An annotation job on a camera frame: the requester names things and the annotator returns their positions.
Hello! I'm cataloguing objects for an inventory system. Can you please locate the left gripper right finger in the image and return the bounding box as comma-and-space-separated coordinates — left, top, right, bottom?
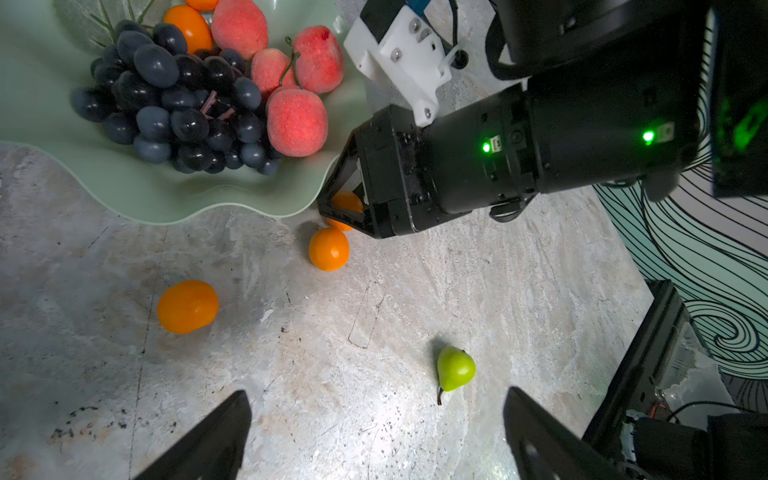
503, 387, 624, 479

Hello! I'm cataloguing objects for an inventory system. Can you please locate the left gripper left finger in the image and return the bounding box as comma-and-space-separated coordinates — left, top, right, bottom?
136, 390, 252, 480

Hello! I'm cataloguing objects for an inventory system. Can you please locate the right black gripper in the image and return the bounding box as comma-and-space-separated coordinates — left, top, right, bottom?
317, 85, 538, 239

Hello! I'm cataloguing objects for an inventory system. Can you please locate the pink fake peach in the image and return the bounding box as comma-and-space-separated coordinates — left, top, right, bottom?
266, 87, 328, 158
211, 0, 269, 60
293, 25, 344, 94
251, 48, 297, 100

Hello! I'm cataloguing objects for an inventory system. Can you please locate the dark fake grape bunch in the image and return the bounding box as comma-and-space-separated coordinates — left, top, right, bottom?
53, 1, 282, 176

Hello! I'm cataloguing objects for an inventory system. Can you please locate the light green wavy fruit bowl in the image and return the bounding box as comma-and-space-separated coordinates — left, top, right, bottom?
1, 1, 369, 225

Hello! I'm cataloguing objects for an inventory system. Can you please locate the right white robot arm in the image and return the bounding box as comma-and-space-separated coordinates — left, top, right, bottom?
317, 1, 767, 239

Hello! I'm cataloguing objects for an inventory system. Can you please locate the green fake pear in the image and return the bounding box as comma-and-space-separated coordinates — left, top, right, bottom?
436, 345, 476, 405

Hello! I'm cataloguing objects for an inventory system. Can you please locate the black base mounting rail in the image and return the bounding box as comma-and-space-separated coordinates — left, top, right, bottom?
581, 278, 768, 480

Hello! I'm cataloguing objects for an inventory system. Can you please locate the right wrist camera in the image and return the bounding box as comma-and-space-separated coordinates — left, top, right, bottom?
344, 0, 468, 127

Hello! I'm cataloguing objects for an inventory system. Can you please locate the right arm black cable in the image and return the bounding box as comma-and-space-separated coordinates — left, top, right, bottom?
446, 0, 541, 82

